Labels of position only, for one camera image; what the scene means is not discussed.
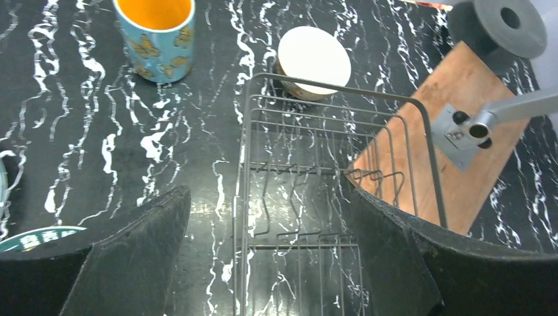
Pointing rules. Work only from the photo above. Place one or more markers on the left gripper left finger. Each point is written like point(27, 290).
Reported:
point(123, 266)

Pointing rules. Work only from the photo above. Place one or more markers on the beige ceramic bowl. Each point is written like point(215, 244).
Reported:
point(309, 53)

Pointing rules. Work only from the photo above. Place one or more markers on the yellow patterned plate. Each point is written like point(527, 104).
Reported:
point(28, 240)

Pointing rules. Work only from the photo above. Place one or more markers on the white plate red pattern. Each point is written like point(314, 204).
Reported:
point(4, 188)

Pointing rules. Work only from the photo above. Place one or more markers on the black wire dish rack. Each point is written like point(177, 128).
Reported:
point(294, 253)

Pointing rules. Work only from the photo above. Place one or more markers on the wooden base board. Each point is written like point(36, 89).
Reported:
point(453, 144)

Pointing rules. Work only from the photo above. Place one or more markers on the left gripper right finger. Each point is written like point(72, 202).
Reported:
point(415, 267)

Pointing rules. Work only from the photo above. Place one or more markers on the blue butterfly mug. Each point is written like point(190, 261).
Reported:
point(160, 37)

